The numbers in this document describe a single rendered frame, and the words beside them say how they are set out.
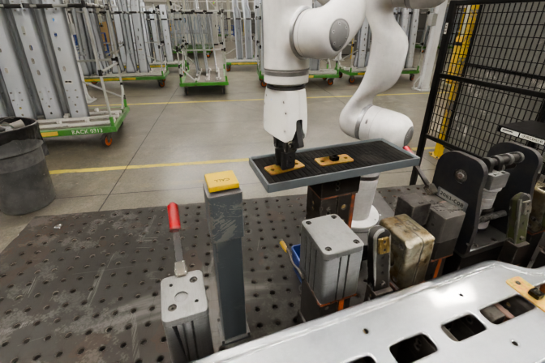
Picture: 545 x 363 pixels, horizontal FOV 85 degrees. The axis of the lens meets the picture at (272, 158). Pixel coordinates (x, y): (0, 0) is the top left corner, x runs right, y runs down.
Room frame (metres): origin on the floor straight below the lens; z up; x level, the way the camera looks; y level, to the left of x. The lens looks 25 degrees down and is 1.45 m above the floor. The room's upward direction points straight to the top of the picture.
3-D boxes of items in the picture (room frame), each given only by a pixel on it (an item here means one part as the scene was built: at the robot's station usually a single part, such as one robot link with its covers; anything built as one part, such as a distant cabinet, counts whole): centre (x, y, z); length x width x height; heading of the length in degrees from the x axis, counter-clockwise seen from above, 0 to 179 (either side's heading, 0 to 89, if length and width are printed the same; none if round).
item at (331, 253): (0.43, -0.11, 0.90); 0.13 x 0.10 x 0.41; 20
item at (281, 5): (0.57, -0.03, 1.44); 0.09 x 0.08 x 0.13; 43
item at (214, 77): (7.18, 1.57, 0.88); 1.91 x 1.00 x 1.76; 10
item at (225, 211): (0.53, 0.10, 0.92); 0.08 x 0.08 x 0.44; 20
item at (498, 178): (0.61, -0.50, 0.94); 0.18 x 0.13 x 0.49; 110
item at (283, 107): (0.58, -0.03, 1.29); 0.10 x 0.07 x 0.11; 29
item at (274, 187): (0.62, -0.14, 1.16); 0.37 x 0.14 x 0.02; 110
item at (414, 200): (0.55, -0.31, 0.90); 0.05 x 0.05 x 0.40; 20
